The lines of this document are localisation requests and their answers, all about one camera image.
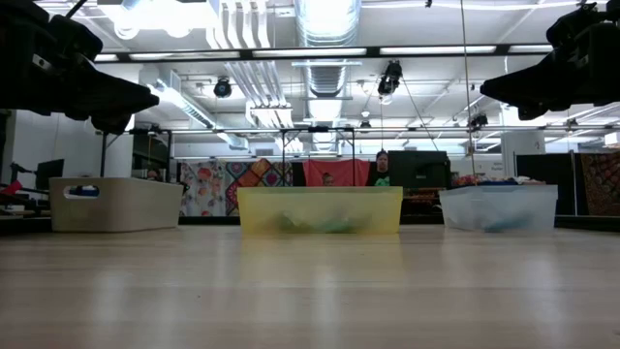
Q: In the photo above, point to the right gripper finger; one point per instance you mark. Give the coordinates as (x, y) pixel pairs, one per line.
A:
(528, 85)

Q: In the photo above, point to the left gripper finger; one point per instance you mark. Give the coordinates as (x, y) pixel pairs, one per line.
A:
(116, 99)

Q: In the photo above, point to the ceiling light strip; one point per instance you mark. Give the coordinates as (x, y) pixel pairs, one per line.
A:
(319, 52)
(106, 57)
(436, 50)

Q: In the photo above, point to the black ceiling spotlight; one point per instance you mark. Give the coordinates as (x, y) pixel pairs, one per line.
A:
(478, 121)
(223, 88)
(390, 80)

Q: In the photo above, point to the white pillar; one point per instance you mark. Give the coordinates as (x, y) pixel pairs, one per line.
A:
(523, 155)

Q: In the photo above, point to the person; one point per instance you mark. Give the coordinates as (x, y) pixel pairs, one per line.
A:
(328, 180)
(155, 175)
(381, 167)

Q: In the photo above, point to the small black monitor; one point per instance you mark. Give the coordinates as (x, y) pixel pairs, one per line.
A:
(48, 174)

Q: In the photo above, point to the colourful table clutter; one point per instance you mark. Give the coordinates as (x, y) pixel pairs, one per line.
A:
(484, 180)

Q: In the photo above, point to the pale grey plastic bin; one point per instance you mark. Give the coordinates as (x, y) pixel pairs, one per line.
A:
(126, 208)

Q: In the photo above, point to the dark patterned rug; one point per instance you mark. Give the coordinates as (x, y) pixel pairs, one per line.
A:
(600, 184)

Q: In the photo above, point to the black partition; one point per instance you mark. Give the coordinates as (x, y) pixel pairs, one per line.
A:
(567, 194)

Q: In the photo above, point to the clear plastic bin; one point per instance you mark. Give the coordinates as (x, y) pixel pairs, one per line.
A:
(533, 208)

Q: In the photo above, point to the floral cloth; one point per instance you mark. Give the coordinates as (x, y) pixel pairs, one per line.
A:
(203, 189)

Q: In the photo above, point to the red bar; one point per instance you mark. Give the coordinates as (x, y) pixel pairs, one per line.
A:
(10, 188)

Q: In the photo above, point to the large black monitor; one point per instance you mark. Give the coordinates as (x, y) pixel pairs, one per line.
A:
(416, 169)

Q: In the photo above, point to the patchwork quilt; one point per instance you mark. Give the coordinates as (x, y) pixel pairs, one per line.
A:
(261, 172)

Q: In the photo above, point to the orange cloth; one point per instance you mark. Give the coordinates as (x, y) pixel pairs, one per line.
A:
(339, 169)

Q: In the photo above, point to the yellow plastic bin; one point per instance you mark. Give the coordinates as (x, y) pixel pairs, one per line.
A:
(339, 201)

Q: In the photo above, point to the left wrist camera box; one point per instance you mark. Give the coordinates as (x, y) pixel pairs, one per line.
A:
(77, 39)

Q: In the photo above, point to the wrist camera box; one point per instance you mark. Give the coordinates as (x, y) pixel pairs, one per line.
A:
(571, 24)
(77, 39)

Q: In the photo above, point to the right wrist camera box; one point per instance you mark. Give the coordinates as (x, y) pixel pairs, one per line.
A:
(571, 24)

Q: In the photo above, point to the black background table frame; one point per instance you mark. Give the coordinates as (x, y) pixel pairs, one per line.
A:
(103, 155)

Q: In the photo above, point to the white ceiling air duct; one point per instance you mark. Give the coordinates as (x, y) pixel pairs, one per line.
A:
(194, 115)

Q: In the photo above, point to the black aluminium frame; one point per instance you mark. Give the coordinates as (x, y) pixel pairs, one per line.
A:
(213, 220)

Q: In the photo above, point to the silver ventilation duct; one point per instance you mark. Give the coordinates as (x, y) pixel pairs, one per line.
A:
(328, 77)

